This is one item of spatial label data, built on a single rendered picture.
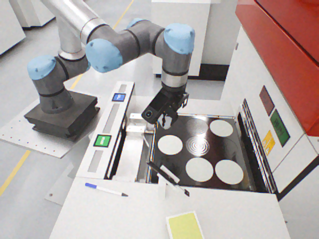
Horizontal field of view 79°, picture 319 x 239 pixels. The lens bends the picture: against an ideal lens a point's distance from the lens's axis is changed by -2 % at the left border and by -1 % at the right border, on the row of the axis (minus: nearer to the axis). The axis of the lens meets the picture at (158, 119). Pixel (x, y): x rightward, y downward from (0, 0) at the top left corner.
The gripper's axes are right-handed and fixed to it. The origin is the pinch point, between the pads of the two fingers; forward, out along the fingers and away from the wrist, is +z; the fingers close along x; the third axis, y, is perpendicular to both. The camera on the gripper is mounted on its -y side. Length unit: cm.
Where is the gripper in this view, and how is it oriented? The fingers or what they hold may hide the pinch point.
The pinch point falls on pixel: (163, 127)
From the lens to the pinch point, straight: 71.2
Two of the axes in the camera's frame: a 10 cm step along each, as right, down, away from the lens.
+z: -0.6, 6.6, 7.5
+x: -7.6, -5.2, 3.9
